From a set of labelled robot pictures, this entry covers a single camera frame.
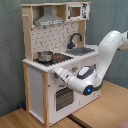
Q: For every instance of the white wooden toy kitchen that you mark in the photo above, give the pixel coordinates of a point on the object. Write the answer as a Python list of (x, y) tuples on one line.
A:
[(53, 38)]

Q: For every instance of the small metal toy pot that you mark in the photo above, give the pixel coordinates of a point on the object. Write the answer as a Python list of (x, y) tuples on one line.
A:
[(45, 56)]

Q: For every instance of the grey toy range hood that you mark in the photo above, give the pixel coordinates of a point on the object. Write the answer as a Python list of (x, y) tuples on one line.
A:
[(48, 18)]

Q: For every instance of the white toy microwave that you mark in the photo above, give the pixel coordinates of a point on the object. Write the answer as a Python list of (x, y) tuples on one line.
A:
[(77, 11)]

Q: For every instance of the toy oven door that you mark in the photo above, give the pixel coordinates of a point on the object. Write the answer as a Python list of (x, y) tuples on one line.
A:
[(62, 100)]

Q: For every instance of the black toy faucet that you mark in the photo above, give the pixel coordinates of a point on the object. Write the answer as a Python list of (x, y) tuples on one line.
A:
[(74, 40)]

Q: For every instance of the grey toy sink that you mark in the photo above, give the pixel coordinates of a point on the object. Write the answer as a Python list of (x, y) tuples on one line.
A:
[(79, 51)]

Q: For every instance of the black toy stovetop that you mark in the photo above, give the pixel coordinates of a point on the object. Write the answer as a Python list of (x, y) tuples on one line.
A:
[(57, 58)]

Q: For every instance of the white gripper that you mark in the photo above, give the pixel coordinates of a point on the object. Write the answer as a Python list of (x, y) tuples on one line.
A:
[(69, 78)]

